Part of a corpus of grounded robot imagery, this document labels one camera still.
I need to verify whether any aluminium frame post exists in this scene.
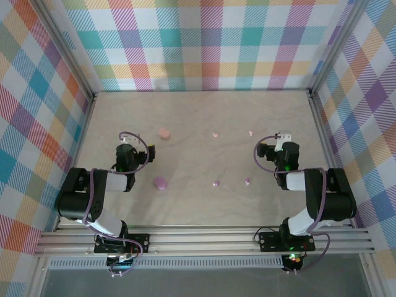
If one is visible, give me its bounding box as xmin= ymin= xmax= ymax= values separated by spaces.
xmin=308 ymin=0 xmax=372 ymax=97
xmin=30 ymin=0 xmax=97 ymax=101

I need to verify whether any purple earbud charging case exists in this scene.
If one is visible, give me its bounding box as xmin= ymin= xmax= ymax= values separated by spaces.
xmin=153 ymin=176 xmax=169 ymax=191

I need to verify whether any aluminium table side rail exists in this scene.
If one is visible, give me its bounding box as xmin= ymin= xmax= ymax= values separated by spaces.
xmin=52 ymin=92 xmax=98 ymax=233
xmin=308 ymin=89 xmax=356 ymax=228

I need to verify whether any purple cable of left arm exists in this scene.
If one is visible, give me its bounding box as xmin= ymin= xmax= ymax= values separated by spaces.
xmin=82 ymin=131 xmax=150 ymax=277

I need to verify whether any right controller circuit board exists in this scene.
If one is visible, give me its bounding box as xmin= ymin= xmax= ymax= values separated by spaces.
xmin=283 ymin=252 xmax=306 ymax=272

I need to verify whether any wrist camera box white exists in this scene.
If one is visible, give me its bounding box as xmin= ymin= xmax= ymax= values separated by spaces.
xmin=274 ymin=131 xmax=292 ymax=152
xmin=121 ymin=132 xmax=142 ymax=145

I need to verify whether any grey slotted cable duct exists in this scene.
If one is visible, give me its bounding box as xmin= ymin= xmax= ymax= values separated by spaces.
xmin=48 ymin=256 xmax=284 ymax=269

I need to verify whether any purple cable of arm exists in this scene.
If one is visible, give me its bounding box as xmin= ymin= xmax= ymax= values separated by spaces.
xmin=82 ymin=131 xmax=150 ymax=277
xmin=254 ymin=135 xmax=330 ymax=275

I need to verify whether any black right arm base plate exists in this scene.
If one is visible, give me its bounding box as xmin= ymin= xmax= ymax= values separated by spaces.
xmin=258 ymin=230 xmax=316 ymax=252

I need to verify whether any controller circuit board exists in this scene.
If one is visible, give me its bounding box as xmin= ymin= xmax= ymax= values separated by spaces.
xmin=283 ymin=252 xmax=306 ymax=272
xmin=106 ymin=253 xmax=137 ymax=269

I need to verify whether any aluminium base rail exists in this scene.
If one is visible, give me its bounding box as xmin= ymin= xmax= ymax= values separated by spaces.
xmin=33 ymin=227 xmax=375 ymax=256

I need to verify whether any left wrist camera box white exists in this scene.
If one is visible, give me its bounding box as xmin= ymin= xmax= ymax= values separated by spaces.
xmin=121 ymin=132 xmax=142 ymax=145

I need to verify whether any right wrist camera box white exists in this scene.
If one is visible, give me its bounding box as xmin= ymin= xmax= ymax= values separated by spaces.
xmin=274 ymin=131 xmax=292 ymax=152

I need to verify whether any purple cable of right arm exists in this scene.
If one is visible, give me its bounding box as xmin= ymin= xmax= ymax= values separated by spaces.
xmin=254 ymin=135 xmax=330 ymax=275

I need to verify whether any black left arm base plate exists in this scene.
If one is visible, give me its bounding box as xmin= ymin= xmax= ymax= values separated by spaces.
xmin=93 ymin=233 xmax=151 ymax=255

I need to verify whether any left controller circuit board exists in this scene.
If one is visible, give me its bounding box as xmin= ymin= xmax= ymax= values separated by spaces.
xmin=106 ymin=253 xmax=137 ymax=269

